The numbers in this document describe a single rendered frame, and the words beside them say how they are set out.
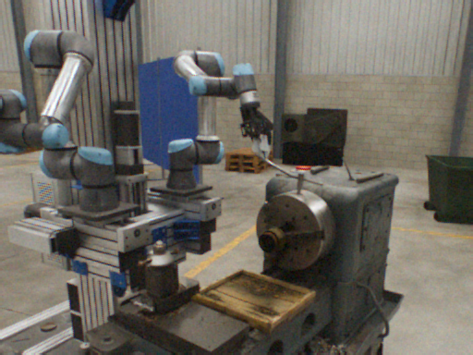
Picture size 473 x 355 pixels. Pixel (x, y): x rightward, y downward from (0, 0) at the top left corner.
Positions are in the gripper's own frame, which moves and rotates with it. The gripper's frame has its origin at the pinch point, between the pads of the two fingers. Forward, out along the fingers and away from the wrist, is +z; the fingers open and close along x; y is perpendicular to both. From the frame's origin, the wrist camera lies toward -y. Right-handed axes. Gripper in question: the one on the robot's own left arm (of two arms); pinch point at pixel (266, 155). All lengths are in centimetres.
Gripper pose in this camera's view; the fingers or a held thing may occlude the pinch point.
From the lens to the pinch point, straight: 159.5
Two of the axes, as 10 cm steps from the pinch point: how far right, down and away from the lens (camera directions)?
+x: 8.0, -1.3, -5.9
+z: 2.3, 9.7, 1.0
